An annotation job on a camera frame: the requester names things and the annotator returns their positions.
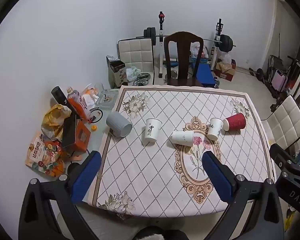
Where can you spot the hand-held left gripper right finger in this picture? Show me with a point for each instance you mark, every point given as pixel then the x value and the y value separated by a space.
pixel 217 177

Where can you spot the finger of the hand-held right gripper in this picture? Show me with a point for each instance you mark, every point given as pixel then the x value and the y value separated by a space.
pixel 283 160

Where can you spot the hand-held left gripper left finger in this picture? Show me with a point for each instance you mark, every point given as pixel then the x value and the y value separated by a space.
pixel 86 180

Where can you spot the plain white paper cup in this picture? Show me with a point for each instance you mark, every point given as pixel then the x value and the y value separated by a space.
pixel 182 137

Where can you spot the white cup with green print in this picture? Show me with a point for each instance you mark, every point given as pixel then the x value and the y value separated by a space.
pixel 215 128

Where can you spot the red ribbed paper cup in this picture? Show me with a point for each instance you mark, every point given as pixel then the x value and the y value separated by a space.
pixel 236 122

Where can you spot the white cup with black print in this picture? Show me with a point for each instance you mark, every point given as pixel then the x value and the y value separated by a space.
pixel 152 132

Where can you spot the white padded chair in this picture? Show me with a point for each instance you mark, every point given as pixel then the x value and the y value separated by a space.
pixel 135 52
pixel 285 120

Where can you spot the orange box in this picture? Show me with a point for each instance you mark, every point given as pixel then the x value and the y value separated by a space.
pixel 82 137

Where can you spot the long black box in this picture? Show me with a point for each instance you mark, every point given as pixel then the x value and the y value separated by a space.
pixel 68 132

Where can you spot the orange snack packet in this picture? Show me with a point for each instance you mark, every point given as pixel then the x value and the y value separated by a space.
pixel 40 155

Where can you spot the orange bottle cap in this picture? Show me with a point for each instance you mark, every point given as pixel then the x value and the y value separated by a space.
pixel 94 127

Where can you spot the floral diamond-pattern tablecloth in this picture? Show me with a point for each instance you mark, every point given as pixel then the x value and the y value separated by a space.
pixel 145 170

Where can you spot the grey mug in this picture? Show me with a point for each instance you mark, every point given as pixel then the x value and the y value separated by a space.
pixel 117 123

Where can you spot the yellow plastic bag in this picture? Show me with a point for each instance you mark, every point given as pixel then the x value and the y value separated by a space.
pixel 53 117

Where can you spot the orange drink bottle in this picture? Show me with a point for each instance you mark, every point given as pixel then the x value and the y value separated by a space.
pixel 77 105

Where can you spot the pink suitcase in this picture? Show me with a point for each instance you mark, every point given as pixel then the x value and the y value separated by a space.
pixel 280 81

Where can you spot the white orange plastic bag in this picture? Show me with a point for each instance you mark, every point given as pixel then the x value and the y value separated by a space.
pixel 88 97

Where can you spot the glass ashtray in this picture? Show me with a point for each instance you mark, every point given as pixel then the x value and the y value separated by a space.
pixel 107 98

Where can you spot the black bottle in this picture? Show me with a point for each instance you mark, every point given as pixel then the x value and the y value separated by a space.
pixel 60 96

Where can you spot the black dumbbell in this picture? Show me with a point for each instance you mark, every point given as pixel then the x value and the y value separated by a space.
pixel 258 73

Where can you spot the cardboard box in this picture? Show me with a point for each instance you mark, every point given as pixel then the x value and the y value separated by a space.
pixel 226 73

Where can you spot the blue weight bench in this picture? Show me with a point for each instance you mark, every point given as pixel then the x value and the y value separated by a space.
pixel 205 73

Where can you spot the brown tea box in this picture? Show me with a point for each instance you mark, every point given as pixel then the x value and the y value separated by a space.
pixel 118 76

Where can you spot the metal bowl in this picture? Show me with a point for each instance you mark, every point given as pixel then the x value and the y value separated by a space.
pixel 142 78

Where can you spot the crumpled white plastic bag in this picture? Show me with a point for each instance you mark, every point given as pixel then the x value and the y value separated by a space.
pixel 133 73

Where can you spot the clear plastic bag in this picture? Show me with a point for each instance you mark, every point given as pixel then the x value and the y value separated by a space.
pixel 225 58

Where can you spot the white red plastic bag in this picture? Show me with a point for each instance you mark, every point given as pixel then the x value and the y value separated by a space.
pixel 206 52

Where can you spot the black barbell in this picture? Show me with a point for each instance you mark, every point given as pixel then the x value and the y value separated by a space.
pixel 226 42

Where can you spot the white weight rack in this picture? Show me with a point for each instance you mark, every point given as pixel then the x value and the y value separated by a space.
pixel 160 37

